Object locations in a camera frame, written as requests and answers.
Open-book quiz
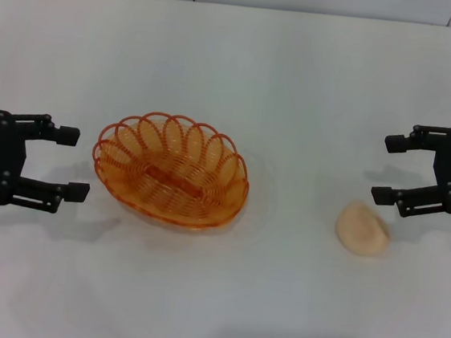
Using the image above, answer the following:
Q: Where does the pale beige bread piece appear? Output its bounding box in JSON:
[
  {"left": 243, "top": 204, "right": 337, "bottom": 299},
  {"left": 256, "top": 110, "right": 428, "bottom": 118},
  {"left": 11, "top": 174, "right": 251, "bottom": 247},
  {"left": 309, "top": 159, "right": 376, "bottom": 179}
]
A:
[{"left": 332, "top": 197, "right": 395, "bottom": 259}]

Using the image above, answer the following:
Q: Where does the orange wire oval basket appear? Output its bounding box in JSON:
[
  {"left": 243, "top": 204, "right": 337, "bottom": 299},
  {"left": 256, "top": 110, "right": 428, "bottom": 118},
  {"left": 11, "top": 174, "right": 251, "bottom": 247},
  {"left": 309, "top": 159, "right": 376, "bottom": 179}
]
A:
[{"left": 85, "top": 104, "right": 257, "bottom": 238}]

